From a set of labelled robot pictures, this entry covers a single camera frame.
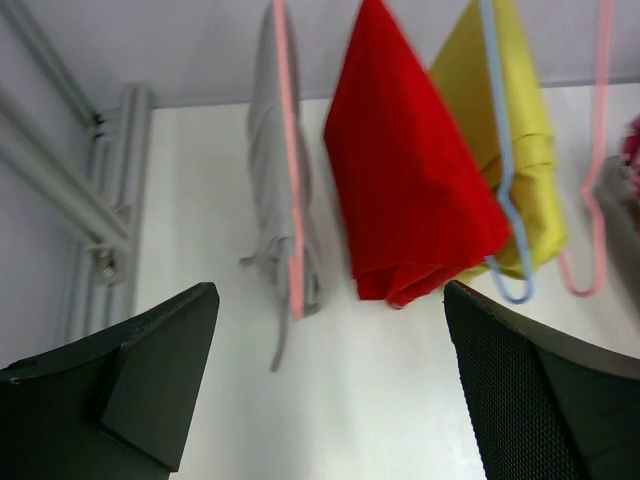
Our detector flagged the pink hanger with yellow trousers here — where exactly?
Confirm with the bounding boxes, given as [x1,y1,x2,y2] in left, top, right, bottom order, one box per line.
[558,0,615,298]

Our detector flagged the blue wire hanger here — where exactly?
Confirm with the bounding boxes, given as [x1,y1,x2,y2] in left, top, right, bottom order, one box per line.
[479,0,534,305]

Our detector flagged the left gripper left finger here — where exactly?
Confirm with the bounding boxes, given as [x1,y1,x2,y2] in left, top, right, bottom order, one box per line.
[1,282,220,479]

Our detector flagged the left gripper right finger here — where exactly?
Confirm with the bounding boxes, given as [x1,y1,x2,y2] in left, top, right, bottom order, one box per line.
[444,281,639,479]

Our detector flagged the yellow green trousers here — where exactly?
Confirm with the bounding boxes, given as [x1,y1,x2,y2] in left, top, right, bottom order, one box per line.
[430,1,568,269]

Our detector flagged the pink hanger far left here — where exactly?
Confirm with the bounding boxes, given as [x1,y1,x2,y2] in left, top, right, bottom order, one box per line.
[272,0,304,321]

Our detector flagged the grey trousers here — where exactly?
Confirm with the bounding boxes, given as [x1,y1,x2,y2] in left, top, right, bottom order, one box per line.
[240,1,325,371]

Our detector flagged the left aluminium frame post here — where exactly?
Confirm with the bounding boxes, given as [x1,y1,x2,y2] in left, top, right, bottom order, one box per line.
[1,1,153,345]

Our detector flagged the red trousers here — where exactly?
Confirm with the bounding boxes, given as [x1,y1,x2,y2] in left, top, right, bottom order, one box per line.
[324,0,509,309]

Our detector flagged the pink patterned trousers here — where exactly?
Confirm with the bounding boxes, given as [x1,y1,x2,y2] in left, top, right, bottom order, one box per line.
[621,116,640,190]

